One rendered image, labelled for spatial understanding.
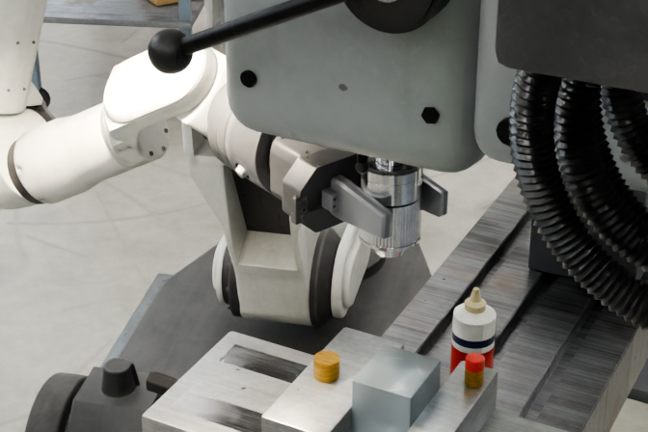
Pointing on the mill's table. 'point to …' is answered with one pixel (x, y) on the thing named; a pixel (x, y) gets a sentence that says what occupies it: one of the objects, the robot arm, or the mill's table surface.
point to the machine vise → (255, 409)
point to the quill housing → (353, 64)
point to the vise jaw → (303, 412)
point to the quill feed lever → (175, 40)
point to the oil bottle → (472, 330)
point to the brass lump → (326, 366)
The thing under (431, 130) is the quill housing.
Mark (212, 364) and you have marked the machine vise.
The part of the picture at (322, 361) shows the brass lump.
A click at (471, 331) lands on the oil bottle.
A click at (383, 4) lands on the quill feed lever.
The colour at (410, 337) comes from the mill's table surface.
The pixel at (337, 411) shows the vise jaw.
